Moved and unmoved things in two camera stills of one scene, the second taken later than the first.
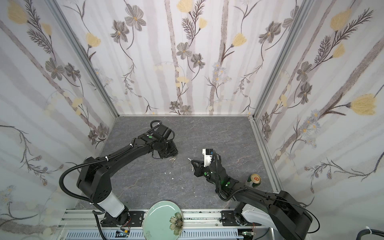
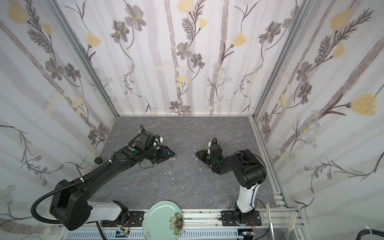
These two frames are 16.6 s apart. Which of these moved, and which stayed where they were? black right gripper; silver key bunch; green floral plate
Moved: black right gripper
Stayed: green floral plate; silver key bunch
